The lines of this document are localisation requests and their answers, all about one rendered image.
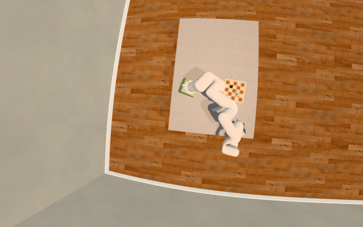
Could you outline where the orange and cream chessboard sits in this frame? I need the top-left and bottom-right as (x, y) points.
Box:
(223, 79), (246, 103)

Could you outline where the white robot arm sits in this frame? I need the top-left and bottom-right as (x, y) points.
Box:
(182, 71), (245, 157)

